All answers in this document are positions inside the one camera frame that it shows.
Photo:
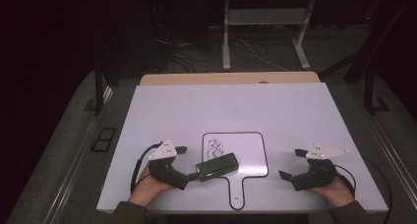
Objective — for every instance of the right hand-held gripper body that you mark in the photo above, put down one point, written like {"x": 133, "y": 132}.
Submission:
{"x": 316, "y": 175}

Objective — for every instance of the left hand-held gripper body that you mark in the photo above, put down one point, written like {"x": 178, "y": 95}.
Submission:
{"x": 167, "y": 173}

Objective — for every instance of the person's right hand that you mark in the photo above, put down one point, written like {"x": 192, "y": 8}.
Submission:
{"x": 337, "y": 193}

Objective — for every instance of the white metal stand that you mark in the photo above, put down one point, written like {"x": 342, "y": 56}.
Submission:
{"x": 267, "y": 17}

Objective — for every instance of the black stand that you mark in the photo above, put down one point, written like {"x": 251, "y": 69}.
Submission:
{"x": 369, "y": 86}

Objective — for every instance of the black whiteboard eraser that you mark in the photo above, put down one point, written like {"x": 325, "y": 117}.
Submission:
{"x": 217, "y": 166}

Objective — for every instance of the white paddle whiteboard black rim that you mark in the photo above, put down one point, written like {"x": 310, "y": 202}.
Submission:
{"x": 249, "y": 145}

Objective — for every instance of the person's left hand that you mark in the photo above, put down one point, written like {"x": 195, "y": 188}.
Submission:
{"x": 146, "y": 189}

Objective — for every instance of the metal floor rail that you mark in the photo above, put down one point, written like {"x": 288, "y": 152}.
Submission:
{"x": 74, "y": 171}
{"x": 393, "y": 152}

